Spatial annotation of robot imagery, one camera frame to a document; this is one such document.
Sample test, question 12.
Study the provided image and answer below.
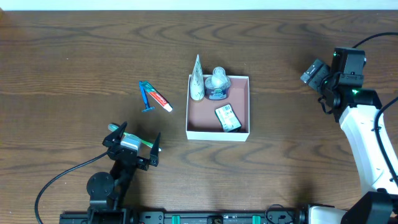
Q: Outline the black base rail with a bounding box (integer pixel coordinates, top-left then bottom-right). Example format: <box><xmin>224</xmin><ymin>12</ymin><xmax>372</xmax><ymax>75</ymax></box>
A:
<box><xmin>59</xmin><ymin>204</ymin><xmax>308</xmax><ymax>224</ymax></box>

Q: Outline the red Colgate toothpaste tube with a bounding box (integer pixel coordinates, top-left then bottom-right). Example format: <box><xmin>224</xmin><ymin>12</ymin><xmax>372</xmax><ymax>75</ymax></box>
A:
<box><xmin>141</xmin><ymin>81</ymin><xmax>173</xmax><ymax>112</ymax></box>

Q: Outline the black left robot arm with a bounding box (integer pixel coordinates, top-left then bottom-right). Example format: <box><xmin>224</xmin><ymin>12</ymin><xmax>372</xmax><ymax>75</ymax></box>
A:
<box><xmin>84</xmin><ymin>122</ymin><xmax>161</xmax><ymax>224</ymax></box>

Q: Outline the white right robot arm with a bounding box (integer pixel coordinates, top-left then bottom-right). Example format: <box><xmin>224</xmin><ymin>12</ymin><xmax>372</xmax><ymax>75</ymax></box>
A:
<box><xmin>297</xmin><ymin>47</ymin><xmax>397</xmax><ymax>223</ymax></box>

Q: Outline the white box with pink interior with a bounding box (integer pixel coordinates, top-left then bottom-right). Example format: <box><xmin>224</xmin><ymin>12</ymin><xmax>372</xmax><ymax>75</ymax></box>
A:
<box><xmin>185</xmin><ymin>74</ymin><xmax>251</xmax><ymax>142</ymax></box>

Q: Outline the blue Gillette razor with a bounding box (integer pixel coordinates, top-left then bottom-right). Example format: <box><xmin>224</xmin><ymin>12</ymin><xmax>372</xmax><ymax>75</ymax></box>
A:
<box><xmin>139</xmin><ymin>81</ymin><xmax>155</xmax><ymax>113</ymax></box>

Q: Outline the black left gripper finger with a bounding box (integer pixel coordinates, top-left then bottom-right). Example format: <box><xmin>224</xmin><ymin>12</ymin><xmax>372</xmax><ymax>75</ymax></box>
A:
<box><xmin>103</xmin><ymin>121</ymin><xmax>127</xmax><ymax>147</ymax></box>
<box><xmin>149</xmin><ymin>133</ymin><xmax>161</xmax><ymax>167</ymax></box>

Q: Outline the green Dettol soap bar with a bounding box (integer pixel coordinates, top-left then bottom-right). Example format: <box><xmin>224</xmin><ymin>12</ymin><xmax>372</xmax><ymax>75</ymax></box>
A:
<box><xmin>215</xmin><ymin>104</ymin><xmax>242</xmax><ymax>133</ymax></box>

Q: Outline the white Pantene conditioner tube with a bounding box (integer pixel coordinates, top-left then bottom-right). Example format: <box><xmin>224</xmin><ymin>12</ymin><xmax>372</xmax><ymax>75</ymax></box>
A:
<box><xmin>190</xmin><ymin>55</ymin><xmax>205</xmax><ymax>101</ymax></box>

